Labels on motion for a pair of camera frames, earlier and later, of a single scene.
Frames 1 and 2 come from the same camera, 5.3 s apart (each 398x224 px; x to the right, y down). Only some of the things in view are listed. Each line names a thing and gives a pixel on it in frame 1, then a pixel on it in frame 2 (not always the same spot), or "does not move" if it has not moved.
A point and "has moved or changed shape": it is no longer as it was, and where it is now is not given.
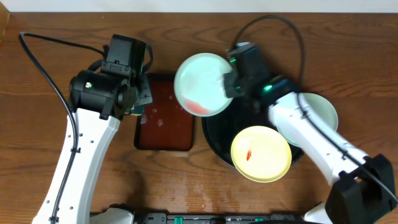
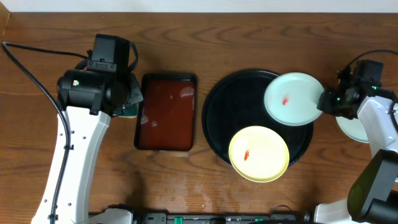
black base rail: x=211 y=218 does not move
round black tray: x=221 y=130 does not move
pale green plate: x=199 y=84 -> x=354 y=128
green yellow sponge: x=137 y=110 has moved or changed shape
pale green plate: x=319 y=108 has moved or changed shape
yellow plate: x=261 y=154 does not move
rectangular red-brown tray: x=165 y=125 does not move
